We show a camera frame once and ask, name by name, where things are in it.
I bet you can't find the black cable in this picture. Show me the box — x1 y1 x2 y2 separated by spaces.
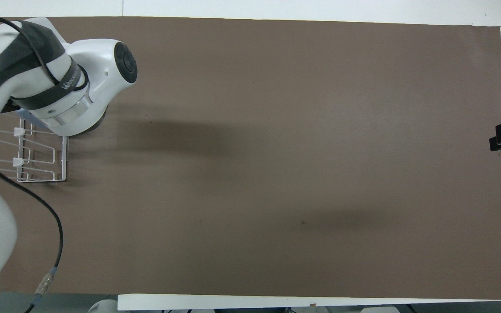
0 15 90 313

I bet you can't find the white wire cup holder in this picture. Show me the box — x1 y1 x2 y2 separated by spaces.
0 109 68 183

